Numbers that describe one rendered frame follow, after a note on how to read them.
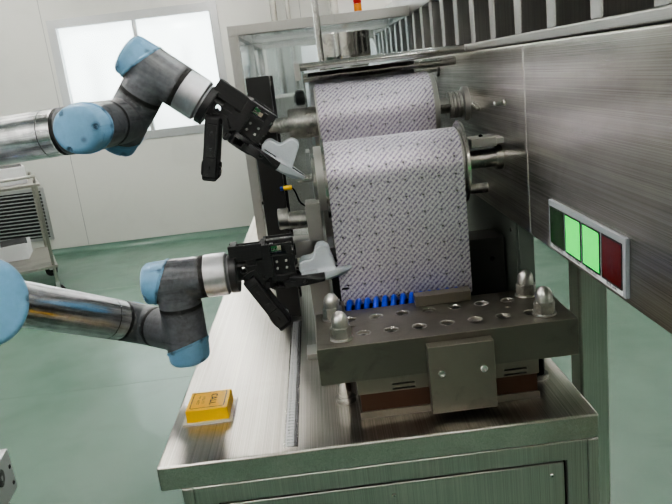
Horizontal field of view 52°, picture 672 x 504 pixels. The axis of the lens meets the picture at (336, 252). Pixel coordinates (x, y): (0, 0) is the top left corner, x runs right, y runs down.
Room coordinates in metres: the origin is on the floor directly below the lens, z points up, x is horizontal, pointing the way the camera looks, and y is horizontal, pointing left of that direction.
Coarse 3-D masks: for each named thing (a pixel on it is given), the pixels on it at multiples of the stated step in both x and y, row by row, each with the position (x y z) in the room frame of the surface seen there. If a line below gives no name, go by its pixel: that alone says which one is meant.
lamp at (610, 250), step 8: (608, 240) 0.76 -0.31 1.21; (608, 248) 0.76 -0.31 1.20; (616, 248) 0.74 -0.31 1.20; (608, 256) 0.76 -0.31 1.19; (616, 256) 0.74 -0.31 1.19; (608, 264) 0.76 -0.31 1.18; (616, 264) 0.74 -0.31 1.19; (608, 272) 0.76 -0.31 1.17; (616, 272) 0.74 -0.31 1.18; (616, 280) 0.74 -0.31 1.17
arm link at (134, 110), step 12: (120, 84) 1.20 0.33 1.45; (120, 96) 1.19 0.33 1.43; (132, 96) 1.18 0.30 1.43; (132, 108) 1.18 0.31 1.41; (144, 108) 1.19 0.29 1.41; (156, 108) 1.20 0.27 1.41; (132, 120) 1.16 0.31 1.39; (144, 120) 1.20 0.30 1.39; (132, 132) 1.16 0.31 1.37; (144, 132) 1.21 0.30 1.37; (120, 144) 1.16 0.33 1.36; (132, 144) 1.21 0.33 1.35
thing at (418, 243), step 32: (448, 192) 1.17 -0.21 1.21; (352, 224) 1.17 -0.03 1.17; (384, 224) 1.17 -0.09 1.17; (416, 224) 1.17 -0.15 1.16; (448, 224) 1.17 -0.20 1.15; (352, 256) 1.17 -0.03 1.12; (384, 256) 1.17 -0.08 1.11; (416, 256) 1.17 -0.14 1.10; (448, 256) 1.17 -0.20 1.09; (352, 288) 1.17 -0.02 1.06; (384, 288) 1.17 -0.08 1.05; (416, 288) 1.17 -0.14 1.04
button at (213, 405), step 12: (192, 396) 1.09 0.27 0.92; (204, 396) 1.08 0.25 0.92; (216, 396) 1.08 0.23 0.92; (228, 396) 1.07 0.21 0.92; (192, 408) 1.04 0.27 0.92; (204, 408) 1.04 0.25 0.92; (216, 408) 1.04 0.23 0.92; (228, 408) 1.05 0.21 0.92; (192, 420) 1.04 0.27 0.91; (204, 420) 1.04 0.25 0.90
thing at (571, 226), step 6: (570, 222) 0.88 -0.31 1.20; (576, 222) 0.86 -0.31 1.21; (570, 228) 0.88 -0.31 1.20; (576, 228) 0.86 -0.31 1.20; (570, 234) 0.88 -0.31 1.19; (576, 234) 0.86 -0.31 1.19; (570, 240) 0.88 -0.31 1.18; (576, 240) 0.86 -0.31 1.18; (570, 246) 0.88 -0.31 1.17; (576, 246) 0.86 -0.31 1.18; (570, 252) 0.88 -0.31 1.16; (576, 252) 0.86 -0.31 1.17
